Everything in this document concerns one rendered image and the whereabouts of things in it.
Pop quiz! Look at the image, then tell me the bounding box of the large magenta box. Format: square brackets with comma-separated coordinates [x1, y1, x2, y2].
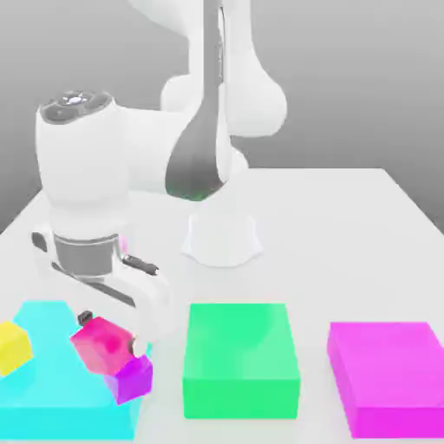
[326, 321, 444, 441]

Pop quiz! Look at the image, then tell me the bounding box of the small pink cube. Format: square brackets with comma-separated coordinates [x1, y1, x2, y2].
[69, 315, 136, 376]

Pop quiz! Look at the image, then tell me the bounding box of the small purple cube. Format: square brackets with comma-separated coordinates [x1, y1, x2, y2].
[103, 353, 154, 406]

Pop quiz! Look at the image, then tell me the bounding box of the large cyan box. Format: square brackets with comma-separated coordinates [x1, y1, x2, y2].
[0, 300, 154, 442]

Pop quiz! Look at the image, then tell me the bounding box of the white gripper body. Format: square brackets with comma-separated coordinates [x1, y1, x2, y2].
[42, 260, 173, 345]

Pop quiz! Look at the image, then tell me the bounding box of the large green box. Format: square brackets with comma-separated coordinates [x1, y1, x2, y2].
[182, 303, 302, 421]

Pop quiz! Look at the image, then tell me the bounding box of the small yellow cube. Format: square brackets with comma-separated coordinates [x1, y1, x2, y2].
[0, 320, 35, 378]

